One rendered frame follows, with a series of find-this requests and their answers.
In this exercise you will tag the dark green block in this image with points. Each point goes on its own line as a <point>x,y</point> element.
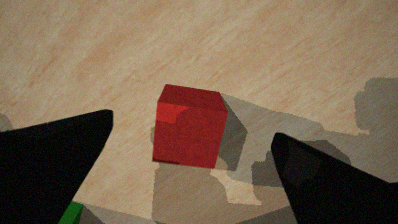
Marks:
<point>72,214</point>

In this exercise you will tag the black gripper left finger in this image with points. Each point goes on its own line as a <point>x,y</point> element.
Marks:
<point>43,166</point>

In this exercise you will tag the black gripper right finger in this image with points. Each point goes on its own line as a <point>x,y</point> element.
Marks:
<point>325,190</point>

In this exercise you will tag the dark red block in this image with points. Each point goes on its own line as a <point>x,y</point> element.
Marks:
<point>189,127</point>

